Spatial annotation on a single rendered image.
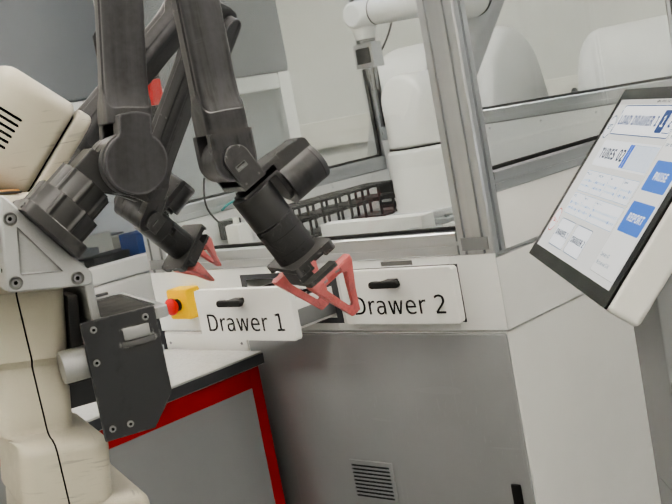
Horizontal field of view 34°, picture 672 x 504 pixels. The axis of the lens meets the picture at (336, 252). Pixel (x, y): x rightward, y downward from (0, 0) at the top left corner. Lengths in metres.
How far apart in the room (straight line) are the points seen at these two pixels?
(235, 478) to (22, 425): 1.00
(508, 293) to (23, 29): 1.53
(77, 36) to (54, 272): 1.82
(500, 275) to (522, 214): 0.14
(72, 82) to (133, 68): 1.71
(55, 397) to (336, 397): 0.97
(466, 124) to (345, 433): 0.76
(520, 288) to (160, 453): 0.81
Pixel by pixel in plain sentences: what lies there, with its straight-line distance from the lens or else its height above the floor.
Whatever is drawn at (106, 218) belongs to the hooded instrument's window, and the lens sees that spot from 3.11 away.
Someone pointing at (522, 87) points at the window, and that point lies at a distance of 2.19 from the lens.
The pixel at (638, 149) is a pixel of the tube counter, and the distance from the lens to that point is 1.61.
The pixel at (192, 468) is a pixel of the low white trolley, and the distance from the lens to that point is 2.39.
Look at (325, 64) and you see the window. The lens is 2.24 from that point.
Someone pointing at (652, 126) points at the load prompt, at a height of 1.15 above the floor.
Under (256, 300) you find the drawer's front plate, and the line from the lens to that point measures 2.27.
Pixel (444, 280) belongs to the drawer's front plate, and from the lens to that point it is 2.09.
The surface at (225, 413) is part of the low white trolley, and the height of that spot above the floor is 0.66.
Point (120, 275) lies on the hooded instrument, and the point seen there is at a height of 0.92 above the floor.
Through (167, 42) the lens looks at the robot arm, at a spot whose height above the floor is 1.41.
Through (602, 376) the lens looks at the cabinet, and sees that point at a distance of 2.35.
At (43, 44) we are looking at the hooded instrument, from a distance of 3.05.
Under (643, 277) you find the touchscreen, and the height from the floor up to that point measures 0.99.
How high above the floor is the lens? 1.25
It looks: 7 degrees down
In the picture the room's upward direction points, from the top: 11 degrees counter-clockwise
